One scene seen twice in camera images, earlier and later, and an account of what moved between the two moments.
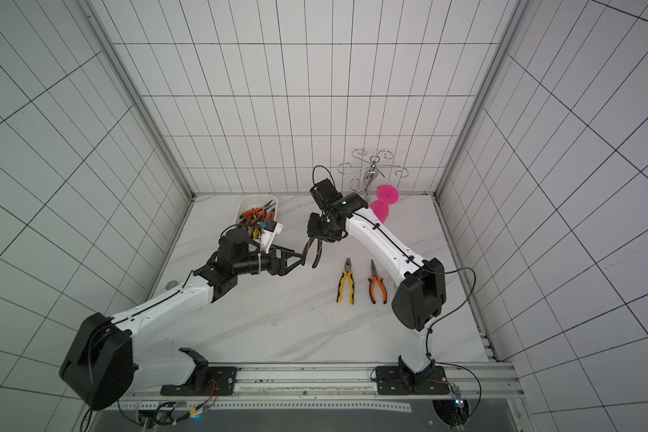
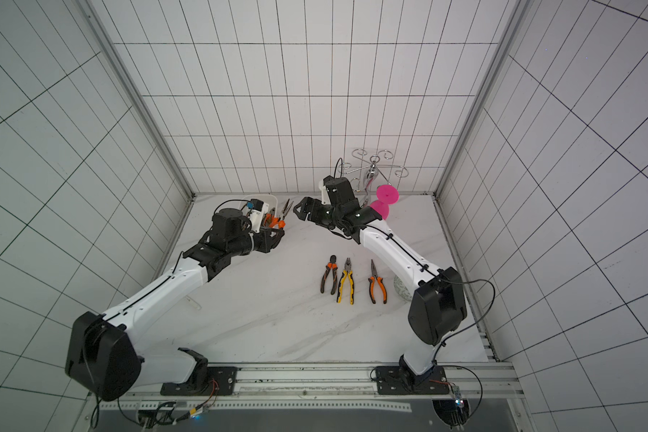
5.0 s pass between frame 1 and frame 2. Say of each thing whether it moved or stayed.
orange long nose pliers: stayed
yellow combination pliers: stayed
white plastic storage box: stayed
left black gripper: moved
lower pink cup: stayed
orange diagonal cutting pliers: moved
